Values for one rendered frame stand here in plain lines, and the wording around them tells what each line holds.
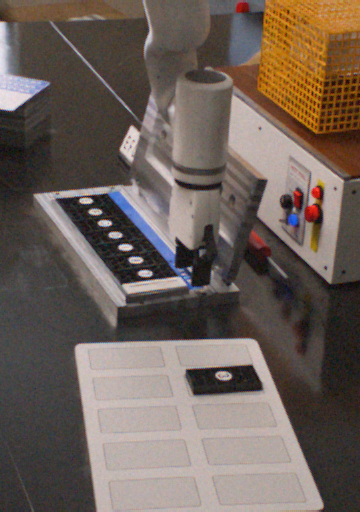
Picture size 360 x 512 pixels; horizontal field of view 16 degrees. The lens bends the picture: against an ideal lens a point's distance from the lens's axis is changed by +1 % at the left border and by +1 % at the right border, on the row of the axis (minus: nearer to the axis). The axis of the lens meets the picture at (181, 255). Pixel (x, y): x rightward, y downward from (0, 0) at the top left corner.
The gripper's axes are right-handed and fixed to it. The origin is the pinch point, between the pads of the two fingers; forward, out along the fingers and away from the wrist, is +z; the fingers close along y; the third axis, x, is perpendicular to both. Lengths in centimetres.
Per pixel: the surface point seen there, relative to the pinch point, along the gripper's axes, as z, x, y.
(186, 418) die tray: 3.2, -15.6, 35.1
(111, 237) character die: 0.9, -8.1, -15.7
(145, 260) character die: 1.1, -5.6, -6.3
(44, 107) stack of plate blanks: -1, -2, -72
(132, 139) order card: 0, 10, -54
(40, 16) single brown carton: 64, 82, -347
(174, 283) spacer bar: 1.1, -4.1, 2.5
